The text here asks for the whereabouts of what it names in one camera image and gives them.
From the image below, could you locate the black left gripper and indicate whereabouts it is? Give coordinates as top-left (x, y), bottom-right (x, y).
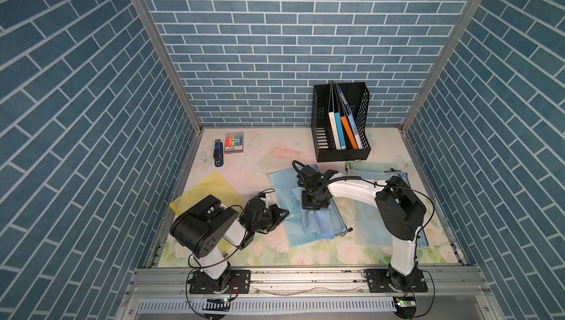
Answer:
top-left (250, 205), bottom-right (290, 234)

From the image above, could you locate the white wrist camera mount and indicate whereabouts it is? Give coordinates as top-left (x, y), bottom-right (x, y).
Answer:
top-left (258, 189), bottom-right (274, 207)

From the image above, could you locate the blue folder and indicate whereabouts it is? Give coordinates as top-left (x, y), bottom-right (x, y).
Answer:
top-left (334, 84), bottom-right (363, 149)

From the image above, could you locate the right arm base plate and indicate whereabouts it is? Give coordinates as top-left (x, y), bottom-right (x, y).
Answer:
top-left (362, 268), bottom-right (428, 294)

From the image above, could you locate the teal book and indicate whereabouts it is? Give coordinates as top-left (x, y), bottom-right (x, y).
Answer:
top-left (335, 112), bottom-right (347, 149)

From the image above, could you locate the box of coloured markers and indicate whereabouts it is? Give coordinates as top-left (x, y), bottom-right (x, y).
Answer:
top-left (224, 132), bottom-right (244, 154)

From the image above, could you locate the aluminium front rail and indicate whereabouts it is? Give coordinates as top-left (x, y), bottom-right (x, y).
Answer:
top-left (117, 265), bottom-right (503, 319)

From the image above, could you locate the white book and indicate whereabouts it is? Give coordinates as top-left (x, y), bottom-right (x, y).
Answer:
top-left (328, 111), bottom-right (341, 150)

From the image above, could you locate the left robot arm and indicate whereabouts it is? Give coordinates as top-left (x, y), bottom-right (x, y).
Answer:
top-left (170, 189), bottom-right (290, 281)

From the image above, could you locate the blue mesh document bag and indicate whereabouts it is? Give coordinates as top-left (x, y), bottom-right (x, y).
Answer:
top-left (268, 163), bottom-right (350, 248)

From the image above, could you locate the black mesh file holder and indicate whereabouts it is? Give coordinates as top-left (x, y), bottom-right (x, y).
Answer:
top-left (311, 82), bottom-right (370, 163)

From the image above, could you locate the blue black stapler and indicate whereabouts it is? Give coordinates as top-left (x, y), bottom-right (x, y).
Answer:
top-left (213, 139), bottom-right (224, 168)

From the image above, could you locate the clear grey document bag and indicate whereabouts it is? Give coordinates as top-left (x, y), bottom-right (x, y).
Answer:
top-left (347, 170), bottom-right (395, 247)

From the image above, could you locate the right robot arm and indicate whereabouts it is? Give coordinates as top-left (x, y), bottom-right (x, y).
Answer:
top-left (292, 160), bottom-right (427, 281)

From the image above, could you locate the light blue cleaning cloth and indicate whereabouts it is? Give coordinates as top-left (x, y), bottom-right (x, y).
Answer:
top-left (286, 187), bottom-right (352, 246)

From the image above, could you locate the orange book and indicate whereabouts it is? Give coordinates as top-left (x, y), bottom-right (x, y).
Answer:
top-left (341, 116), bottom-right (359, 149)

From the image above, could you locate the green mesh document bag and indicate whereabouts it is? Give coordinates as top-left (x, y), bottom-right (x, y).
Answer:
top-left (345, 161), bottom-right (402, 172)

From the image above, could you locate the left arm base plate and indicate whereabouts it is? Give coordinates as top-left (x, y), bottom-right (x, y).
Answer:
top-left (188, 269), bottom-right (252, 294)

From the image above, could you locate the yellow mesh document bag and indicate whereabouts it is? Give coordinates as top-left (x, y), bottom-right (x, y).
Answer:
top-left (169, 173), bottom-right (245, 258)

